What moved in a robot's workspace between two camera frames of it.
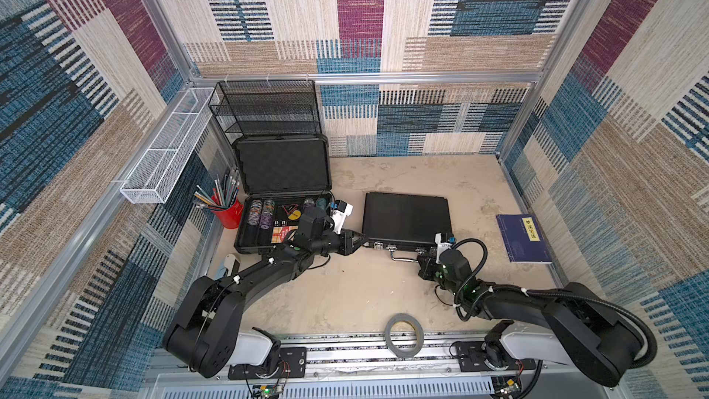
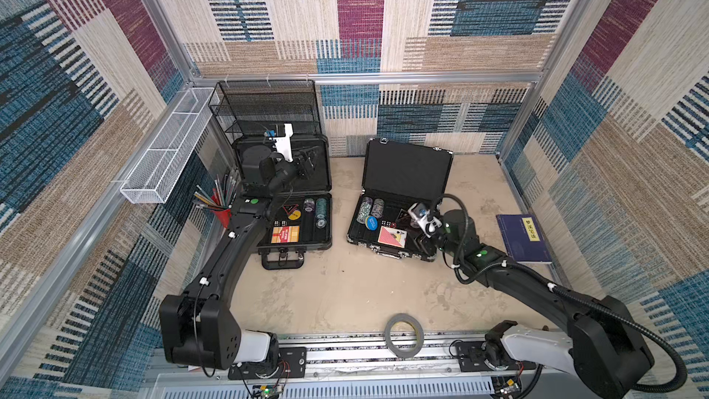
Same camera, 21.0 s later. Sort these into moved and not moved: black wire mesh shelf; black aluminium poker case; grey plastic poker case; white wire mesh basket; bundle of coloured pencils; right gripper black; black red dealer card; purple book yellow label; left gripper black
Moved: black aluminium poker case; right gripper black; left gripper black
Not moved: black red dealer card; bundle of coloured pencils; black wire mesh shelf; purple book yellow label; white wire mesh basket; grey plastic poker case
